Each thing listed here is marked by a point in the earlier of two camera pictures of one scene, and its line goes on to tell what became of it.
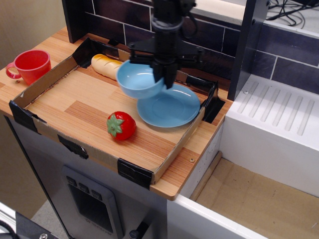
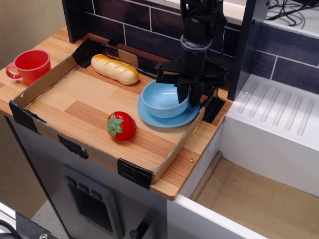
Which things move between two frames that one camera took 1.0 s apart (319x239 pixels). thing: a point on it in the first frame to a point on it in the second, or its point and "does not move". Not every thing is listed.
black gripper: (167, 51) to (193, 68)
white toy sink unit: (258, 178) does not move
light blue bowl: (138, 80) to (161, 99)
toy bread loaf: (105, 66) does not move
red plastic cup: (31, 64) does not move
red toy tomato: (120, 126) does not move
